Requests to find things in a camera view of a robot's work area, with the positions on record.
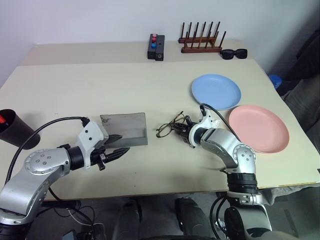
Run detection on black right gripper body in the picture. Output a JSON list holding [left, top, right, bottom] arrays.
[[180, 123, 195, 147]]

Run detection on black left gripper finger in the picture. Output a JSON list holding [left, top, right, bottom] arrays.
[[105, 134, 124, 146], [106, 147, 131, 164]]

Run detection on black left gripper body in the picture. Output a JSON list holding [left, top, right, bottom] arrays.
[[90, 146, 109, 172]]

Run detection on tortoiseshell eyeglasses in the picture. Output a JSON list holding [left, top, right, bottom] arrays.
[[156, 111, 187, 138]]

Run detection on grey rectangular tray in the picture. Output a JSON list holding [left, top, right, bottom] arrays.
[[99, 112, 149, 148]]

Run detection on blue plate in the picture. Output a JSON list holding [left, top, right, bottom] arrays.
[[191, 73, 242, 111]]

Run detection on pink plate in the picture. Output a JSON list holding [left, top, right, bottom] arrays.
[[228, 104, 290, 154]]

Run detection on brown wooden peg rack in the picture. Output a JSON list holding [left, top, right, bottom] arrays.
[[178, 21, 227, 54]]

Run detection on black box with coloured buttons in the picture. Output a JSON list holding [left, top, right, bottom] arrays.
[[146, 33, 166, 62]]

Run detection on black sunglasses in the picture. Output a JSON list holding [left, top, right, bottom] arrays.
[[220, 48, 248, 61]]

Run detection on black cup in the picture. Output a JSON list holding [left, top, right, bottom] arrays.
[[0, 108, 41, 150]]

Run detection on dark rounded shape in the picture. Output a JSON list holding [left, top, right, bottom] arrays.
[[174, 196, 216, 240]]

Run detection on blue bottle cap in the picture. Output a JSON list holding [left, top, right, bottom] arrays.
[[268, 74, 283, 90]]

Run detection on grey fabric chair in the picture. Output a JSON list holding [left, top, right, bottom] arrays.
[[282, 76, 320, 136]]

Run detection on black jacket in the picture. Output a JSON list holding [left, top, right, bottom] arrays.
[[284, 29, 320, 81]]

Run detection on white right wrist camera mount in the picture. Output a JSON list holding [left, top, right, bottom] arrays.
[[187, 106, 220, 150]]

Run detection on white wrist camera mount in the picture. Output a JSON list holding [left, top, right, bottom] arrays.
[[187, 106, 220, 150], [74, 119, 110, 171]]

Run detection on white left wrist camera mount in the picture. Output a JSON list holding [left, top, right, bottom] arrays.
[[74, 119, 110, 171]]

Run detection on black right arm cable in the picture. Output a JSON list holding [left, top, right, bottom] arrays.
[[199, 103, 241, 143]]

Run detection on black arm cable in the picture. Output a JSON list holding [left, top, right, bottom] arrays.
[[5, 116, 91, 187], [199, 103, 241, 143]]

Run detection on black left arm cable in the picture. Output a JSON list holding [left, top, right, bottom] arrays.
[[5, 116, 91, 187]]

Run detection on tangled floor cables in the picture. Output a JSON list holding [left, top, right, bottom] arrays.
[[41, 198, 107, 240]]

